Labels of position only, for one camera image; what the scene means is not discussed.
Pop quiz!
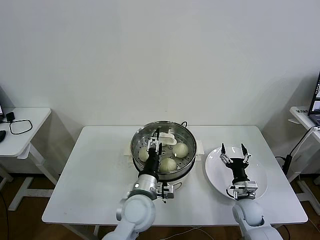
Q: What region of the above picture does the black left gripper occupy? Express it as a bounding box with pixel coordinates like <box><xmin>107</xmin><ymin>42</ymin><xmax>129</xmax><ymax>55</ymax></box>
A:
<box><xmin>143</xmin><ymin>128</ymin><xmax>165</xmax><ymax>177</ymax></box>

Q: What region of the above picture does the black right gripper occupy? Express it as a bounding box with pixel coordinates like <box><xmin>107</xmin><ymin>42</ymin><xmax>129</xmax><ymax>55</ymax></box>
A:
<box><xmin>219</xmin><ymin>142</ymin><xmax>252</xmax><ymax>185</ymax></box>

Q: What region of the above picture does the glass lid with white handle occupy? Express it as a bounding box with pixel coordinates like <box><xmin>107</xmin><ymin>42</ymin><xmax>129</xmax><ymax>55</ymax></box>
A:
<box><xmin>131</xmin><ymin>121</ymin><xmax>197</xmax><ymax>174</ymax></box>

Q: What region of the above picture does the white steamed baozi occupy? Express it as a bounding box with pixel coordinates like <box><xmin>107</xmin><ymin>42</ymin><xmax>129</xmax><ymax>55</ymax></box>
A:
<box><xmin>159</xmin><ymin>157</ymin><xmax>178</xmax><ymax>173</ymax></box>
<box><xmin>138</xmin><ymin>149</ymin><xmax>151</xmax><ymax>163</ymax></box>
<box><xmin>172</xmin><ymin>143</ymin><xmax>190</xmax><ymax>159</ymax></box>

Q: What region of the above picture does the stainless steel steamer basket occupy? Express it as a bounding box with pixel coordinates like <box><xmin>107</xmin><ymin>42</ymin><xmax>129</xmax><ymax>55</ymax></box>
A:
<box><xmin>130</xmin><ymin>121</ymin><xmax>198</xmax><ymax>180</ymax></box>

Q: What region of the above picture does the white round plate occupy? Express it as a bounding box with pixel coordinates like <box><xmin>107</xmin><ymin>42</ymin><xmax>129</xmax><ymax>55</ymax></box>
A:
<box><xmin>204</xmin><ymin>146</ymin><xmax>269</xmax><ymax>201</ymax></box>

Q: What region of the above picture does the white electric cooker base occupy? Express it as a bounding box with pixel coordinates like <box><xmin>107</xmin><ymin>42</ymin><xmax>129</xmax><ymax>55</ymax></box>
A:
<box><xmin>123</xmin><ymin>140</ymin><xmax>205</xmax><ymax>193</ymax></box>

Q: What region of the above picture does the grey open laptop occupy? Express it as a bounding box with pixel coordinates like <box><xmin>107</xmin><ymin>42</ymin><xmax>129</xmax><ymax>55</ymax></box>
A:
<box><xmin>308</xmin><ymin>71</ymin><xmax>320</xmax><ymax>126</ymax></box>

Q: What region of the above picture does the dark monitor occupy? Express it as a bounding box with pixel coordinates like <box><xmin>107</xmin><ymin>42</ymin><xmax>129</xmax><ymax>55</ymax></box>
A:
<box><xmin>0</xmin><ymin>87</ymin><xmax>13</xmax><ymax>121</ymax></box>

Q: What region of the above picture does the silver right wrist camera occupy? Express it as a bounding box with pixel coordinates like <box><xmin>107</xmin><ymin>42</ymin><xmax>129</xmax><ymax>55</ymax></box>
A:
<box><xmin>226</xmin><ymin>181</ymin><xmax>258</xmax><ymax>200</ymax></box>

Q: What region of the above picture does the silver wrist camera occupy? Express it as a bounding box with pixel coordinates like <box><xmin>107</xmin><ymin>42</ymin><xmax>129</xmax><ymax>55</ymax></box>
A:
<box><xmin>156</xmin><ymin>181</ymin><xmax>176</xmax><ymax>204</ymax></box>
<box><xmin>226</xmin><ymin>181</ymin><xmax>258</xmax><ymax>200</ymax></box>

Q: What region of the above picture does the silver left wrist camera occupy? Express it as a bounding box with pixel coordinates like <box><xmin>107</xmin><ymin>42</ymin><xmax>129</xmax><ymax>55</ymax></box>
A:
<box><xmin>156</xmin><ymin>181</ymin><xmax>176</xmax><ymax>204</ymax></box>

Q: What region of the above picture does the black power brick with cable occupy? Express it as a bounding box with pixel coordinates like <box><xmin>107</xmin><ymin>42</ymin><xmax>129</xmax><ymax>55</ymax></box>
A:
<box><xmin>274</xmin><ymin>128</ymin><xmax>311</xmax><ymax>176</ymax></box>

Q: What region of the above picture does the white charging cable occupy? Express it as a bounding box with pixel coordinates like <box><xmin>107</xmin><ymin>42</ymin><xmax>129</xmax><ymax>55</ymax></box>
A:
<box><xmin>291</xmin><ymin>126</ymin><xmax>320</xmax><ymax>157</ymax></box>

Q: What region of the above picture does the thin white floor cable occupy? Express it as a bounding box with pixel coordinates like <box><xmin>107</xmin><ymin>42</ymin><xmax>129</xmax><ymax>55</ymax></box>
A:
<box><xmin>159</xmin><ymin>225</ymin><xmax>218</xmax><ymax>240</ymax></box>

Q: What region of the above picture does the black looped cable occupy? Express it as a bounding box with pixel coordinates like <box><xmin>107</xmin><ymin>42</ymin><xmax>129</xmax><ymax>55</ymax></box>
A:
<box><xmin>9</xmin><ymin>120</ymin><xmax>33</xmax><ymax>136</ymax></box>

